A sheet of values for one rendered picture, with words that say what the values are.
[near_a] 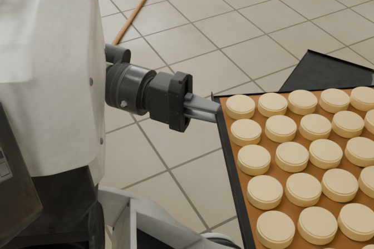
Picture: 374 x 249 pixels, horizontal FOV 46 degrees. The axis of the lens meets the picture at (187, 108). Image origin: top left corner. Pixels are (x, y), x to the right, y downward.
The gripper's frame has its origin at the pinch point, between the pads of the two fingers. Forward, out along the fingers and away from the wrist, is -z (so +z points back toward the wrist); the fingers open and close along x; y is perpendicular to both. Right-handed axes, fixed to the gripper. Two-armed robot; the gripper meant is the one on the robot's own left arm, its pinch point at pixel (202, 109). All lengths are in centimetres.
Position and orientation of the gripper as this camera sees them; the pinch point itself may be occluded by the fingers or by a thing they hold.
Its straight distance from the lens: 77.6
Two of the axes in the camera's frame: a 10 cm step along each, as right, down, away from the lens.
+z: -9.1, -2.7, 3.1
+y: 4.1, -6.1, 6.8
